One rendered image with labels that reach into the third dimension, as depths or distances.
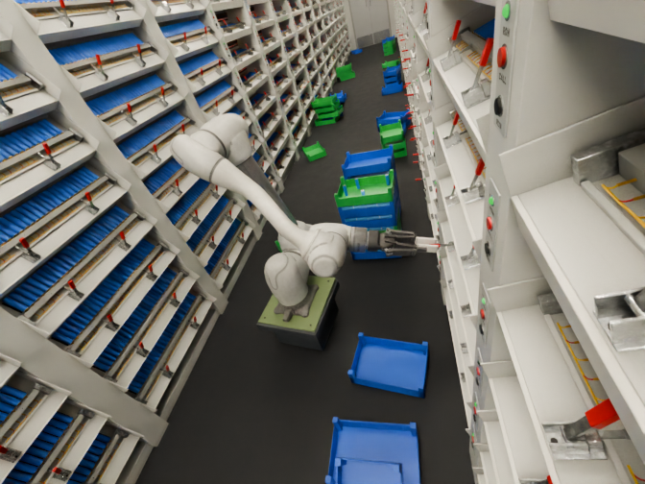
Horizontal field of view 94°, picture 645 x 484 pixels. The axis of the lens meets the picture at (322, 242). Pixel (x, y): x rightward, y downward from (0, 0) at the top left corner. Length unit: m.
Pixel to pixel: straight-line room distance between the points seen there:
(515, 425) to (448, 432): 0.74
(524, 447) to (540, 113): 0.46
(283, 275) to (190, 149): 0.59
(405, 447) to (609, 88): 1.19
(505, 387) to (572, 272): 0.38
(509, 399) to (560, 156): 0.41
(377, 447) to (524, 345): 0.95
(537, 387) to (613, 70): 0.31
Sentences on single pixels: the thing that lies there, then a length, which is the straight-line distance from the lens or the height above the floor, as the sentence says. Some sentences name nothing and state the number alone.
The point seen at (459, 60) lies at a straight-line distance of 0.85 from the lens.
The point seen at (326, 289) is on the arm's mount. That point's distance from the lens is 1.47.
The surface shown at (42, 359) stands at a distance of 1.36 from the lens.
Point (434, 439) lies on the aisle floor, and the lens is 1.33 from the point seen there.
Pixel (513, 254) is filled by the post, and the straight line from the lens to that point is 0.42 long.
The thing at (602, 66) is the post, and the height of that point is 1.17.
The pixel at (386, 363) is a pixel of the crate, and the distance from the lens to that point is 1.45.
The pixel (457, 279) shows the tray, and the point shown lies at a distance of 1.03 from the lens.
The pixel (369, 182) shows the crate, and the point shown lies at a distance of 1.79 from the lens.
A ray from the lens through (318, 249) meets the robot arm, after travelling 0.88.
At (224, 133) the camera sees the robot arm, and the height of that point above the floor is 1.01.
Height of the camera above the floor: 1.27
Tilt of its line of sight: 37 degrees down
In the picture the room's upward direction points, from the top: 20 degrees counter-clockwise
